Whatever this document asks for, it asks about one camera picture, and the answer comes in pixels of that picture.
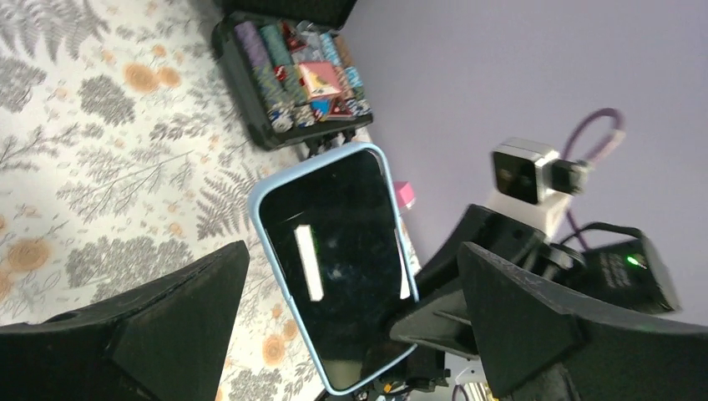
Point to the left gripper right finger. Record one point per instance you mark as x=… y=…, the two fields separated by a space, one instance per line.
x=623 y=354

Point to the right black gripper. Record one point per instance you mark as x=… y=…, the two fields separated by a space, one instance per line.
x=474 y=308

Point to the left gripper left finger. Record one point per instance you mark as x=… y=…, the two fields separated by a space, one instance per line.
x=164 y=340

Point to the light blue phone case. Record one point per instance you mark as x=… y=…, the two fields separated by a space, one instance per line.
x=257 y=210

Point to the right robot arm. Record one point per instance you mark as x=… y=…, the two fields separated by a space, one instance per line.
x=627 y=274

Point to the black poker chip case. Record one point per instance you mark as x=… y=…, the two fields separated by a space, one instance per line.
x=258 y=45

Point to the pink box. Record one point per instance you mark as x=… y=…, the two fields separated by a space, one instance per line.
x=405 y=195

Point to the floral tablecloth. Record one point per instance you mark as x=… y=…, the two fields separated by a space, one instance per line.
x=123 y=157

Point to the playing cards deck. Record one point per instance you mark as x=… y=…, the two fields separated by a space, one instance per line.
x=319 y=79

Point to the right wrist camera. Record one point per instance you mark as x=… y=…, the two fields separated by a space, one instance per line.
x=534 y=185

